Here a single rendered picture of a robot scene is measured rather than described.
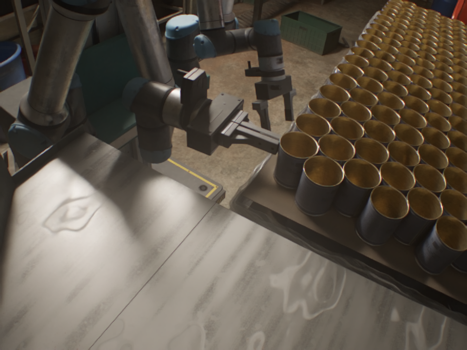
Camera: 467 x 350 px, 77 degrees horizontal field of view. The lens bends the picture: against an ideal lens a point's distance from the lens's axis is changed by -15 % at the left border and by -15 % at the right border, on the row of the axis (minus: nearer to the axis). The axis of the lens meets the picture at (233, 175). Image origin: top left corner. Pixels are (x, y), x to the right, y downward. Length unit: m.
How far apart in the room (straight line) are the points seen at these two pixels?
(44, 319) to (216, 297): 0.25
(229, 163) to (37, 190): 1.71
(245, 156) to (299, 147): 1.67
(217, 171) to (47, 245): 1.70
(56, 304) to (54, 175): 0.27
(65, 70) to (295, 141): 0.46
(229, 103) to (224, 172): 1.54
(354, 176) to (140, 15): 0.53
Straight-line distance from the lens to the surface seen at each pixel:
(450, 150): 0.78
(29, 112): 0.79
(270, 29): 1.01
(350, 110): 0.77
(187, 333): 0.48
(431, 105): 0.92
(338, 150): 0.66
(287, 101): 1.13
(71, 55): 0.69
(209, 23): 1.02
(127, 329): 0.49
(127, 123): 1.10
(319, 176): 0.62
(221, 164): 2.23
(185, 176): 1.70
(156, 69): 0.79
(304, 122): 0.69
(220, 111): 0.64
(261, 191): 0.62
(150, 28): 0.76
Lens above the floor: 1.53
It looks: 45 degrees down
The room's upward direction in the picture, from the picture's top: 7 degrees clockwise
